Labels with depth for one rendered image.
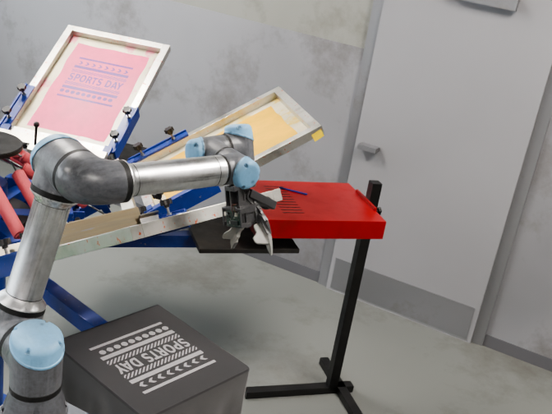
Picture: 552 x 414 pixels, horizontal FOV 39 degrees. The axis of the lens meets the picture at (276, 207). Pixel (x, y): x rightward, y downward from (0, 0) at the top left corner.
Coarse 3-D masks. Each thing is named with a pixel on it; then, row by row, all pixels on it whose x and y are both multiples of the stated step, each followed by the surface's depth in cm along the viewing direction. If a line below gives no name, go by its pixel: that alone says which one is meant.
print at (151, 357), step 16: (128, 336) 263; (144, 336) 265; (160, 336) 266; (176, 336) 268; (96, 352) 252; (112, 352) 253; (128, 352) 254; (144, 352) 256; (160, 352) 257; (176, 352) 259; (192, 352) 260; (128, 368) 247; (144, 368) 248; (160, 368) 249; (176, 368) 251; (192, 368) 252; (144, 384) 240; (160, 384) 241
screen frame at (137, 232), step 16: (272, 192) 240; (208, 208) 221; (144, 224) 204; (160, 224) 208; (176, 224) 212; (80, 240) 218; (96, 240) 212; (112, 240) 207; (128, 240) 202; (64, 256) 225
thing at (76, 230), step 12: (96, 216) 265; (108, 216) 268; (120, 216) 271; (132, 216) 275; (72, 228) 257; (84, 228) 260; (96, 228) 264; (108, 228) 267; (120, 228) 270; (72, 240) 256
